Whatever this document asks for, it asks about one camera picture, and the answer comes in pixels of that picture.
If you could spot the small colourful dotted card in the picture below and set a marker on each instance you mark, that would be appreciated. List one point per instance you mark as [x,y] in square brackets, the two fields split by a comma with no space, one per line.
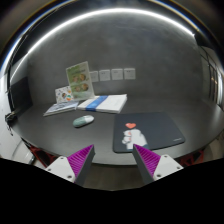
[63,94]

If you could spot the red table frame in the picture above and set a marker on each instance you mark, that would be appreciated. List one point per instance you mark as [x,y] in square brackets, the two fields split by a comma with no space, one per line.
[43,157]

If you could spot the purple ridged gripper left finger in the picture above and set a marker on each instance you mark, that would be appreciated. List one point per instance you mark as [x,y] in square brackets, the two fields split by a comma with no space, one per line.
[75,167]

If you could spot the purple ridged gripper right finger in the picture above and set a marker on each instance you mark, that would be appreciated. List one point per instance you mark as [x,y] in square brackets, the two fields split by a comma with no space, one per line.
[152,166]

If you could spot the flat illustrated magazine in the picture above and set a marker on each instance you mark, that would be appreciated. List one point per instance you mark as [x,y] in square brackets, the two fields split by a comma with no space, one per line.
[61,107]

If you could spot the black mouse pad with print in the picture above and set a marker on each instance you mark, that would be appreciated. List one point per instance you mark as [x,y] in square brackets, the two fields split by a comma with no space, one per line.
[153,130]

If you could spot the green and white computer mouse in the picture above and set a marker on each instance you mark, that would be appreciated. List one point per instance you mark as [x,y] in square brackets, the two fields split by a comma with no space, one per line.
[82,121]

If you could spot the white book with blue band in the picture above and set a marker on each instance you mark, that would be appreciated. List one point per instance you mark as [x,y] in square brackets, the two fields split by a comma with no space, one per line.
[105,103]

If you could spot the black monitor at left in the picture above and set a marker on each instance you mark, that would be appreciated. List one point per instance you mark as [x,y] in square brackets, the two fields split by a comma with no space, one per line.
[20,95]

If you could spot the green upright brochure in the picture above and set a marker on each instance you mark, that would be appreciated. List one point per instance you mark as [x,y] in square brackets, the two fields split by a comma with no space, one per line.
[79,80]

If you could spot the white wall socket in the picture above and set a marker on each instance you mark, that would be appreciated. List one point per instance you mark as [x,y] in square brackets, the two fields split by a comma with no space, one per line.
[94,76]
[117,74]
[129,73]
[104,75]

